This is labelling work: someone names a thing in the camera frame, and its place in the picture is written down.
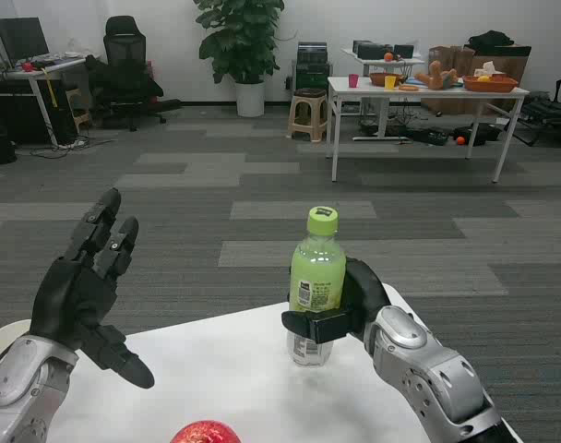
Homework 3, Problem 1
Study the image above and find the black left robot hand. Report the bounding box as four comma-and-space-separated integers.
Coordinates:
29, 187, 156, 390

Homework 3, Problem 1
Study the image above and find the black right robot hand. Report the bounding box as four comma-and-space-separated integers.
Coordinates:
280, 257, 393, 345

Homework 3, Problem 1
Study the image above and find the green drink bottle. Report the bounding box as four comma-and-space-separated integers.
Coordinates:
286, 205, 348, 368

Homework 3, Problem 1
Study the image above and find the red apple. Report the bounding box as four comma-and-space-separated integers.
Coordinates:
170, 420, 242, 443

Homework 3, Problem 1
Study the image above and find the beige plastic stool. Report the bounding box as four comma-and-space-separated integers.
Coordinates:
287, 87, 329, 143

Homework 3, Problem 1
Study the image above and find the white folding table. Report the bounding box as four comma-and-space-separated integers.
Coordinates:
326, 76, 531, 185

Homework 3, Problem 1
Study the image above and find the white desk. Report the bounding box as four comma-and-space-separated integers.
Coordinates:
0, 55, 97, 148

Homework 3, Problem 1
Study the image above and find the small orange basket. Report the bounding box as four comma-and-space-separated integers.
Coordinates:
368, 71, 407, 88

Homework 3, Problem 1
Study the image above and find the black office chair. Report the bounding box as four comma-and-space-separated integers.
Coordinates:
87, 15, 183, 133

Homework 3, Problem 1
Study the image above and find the black crate stack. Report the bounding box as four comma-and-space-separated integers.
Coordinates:
294, 42, 331, 91

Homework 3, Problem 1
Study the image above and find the orange plush toy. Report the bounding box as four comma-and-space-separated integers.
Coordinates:
414, 60, 460, 90

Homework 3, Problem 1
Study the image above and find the small white table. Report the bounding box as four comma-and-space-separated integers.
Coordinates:
340, 47, 426, 77

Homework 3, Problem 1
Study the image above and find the large orange basket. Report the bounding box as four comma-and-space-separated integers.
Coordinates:
461, 74, 519, 94

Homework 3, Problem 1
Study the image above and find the black computer monitor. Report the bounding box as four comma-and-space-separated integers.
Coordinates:
0, 17, 51, 66

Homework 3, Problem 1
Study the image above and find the black folding chair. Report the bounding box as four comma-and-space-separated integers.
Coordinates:
504, 78, 561, 148

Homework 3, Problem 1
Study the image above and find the brown cardboard box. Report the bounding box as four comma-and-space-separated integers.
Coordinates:
427, 44, 532, 115

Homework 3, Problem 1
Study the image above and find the potted green plant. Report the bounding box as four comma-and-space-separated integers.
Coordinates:
192, 0, 286, 118

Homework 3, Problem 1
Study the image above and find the black bag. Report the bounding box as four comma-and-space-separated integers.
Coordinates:
467, 30, 516, 50

